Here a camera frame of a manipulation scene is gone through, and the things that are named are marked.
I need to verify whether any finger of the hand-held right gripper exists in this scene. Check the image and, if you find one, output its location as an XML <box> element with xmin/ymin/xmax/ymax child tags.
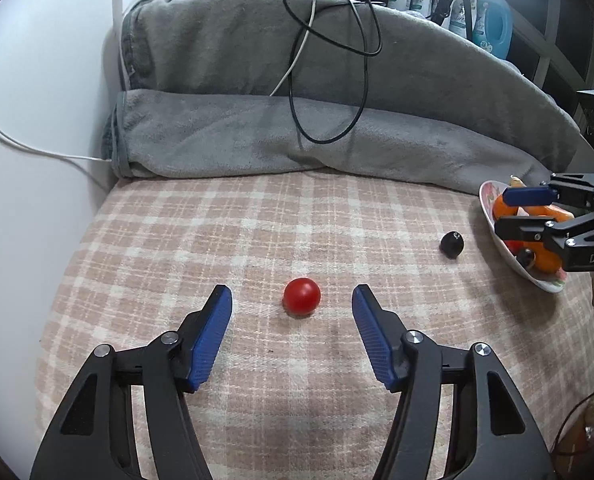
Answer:
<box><xmin>494</xmin><ymin>206</ymin><xmax>594</xmax><ymax>257</ymax></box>
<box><xmin>502</xmin><ymin>173</ymin><xmax>594</xmax><ymax>209</ymax></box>

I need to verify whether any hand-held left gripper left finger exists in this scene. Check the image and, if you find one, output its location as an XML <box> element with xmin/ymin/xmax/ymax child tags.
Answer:
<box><xmin>29</xmin><ymin>284</ymin><xmax>234</xmax><ymax>480</ymax></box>

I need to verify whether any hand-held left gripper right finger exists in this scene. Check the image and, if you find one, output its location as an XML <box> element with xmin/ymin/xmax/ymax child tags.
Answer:
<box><xmin>352</xmin><ymin>284</ymin><xmax>555</xmax><ymax>480</ymax></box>

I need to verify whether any white floral plate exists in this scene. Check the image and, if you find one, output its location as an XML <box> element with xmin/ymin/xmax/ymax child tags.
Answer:
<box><xmin>478</xmin><ymin>180</ymin><xmax>568</xmax><ymax>293</ymax></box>

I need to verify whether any small red tomato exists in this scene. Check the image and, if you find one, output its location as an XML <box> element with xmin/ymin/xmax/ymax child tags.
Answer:
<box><xmin>282</xmin><ymin>277</ymin><xmax>322</xmax><ymax>317</ymax></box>

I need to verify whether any pink plaid bed sheet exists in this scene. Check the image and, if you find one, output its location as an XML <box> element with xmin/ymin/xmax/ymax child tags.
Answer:
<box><xmin>34</xmin><ymin>167</ymin><xmax>594</xmax><ymax>480</ymax></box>

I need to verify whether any blue detergent bottle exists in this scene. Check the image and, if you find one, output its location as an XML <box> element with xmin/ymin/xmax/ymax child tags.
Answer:
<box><xmin>472</xmin><ymin>0</ymin><xmax>514</xmax><ymax>58</ymax></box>

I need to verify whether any grey fleece blanket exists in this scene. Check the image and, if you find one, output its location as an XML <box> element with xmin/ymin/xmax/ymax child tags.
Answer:
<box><xmin>99</xmin><ymin>0</ymin><xmax>593</xmax><ymax>193</ymax></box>

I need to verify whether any white lattice frame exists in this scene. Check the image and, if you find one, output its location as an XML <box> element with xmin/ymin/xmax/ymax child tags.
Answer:
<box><xmin>507</xmin><ymin>0</ymin><xmax>594</xmax><ymax>96</ymax></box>

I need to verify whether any black cable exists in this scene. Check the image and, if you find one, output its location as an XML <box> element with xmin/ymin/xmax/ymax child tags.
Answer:
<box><xmin>282</xmin><ymin>0</ymin><xmax>383</xmax><ymax>143</ymax></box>

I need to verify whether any thin white cable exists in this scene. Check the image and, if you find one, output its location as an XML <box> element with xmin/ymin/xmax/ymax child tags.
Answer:
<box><xmin>0</xmin><ymin>99</ymin><xmax>112</xmax><ymax>164</ymax></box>

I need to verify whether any grey cable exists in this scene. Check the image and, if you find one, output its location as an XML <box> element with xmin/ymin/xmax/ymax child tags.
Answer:
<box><xmin>269</xmin><ymin>0</ymin><xmax>320</xmax><ymax>98</ymax></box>

